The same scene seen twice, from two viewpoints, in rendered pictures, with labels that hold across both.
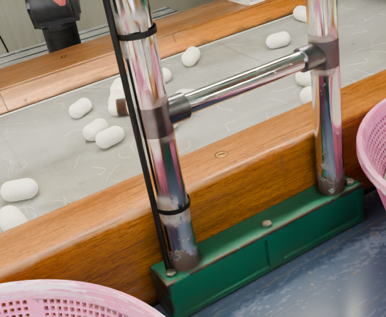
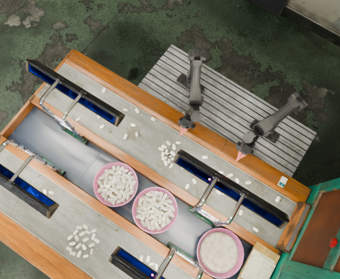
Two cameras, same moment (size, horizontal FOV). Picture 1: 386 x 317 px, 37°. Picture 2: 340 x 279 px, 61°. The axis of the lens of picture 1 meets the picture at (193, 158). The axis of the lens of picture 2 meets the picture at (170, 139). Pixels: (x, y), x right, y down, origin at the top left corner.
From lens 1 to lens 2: 1.52 m
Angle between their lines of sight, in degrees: 53
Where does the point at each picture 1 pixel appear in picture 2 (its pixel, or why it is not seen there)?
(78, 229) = (186, 200)
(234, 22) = (269, 184)
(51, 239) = (183, 197)
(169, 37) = (255, 173)
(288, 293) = (196, 222)
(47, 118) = (217, 166)
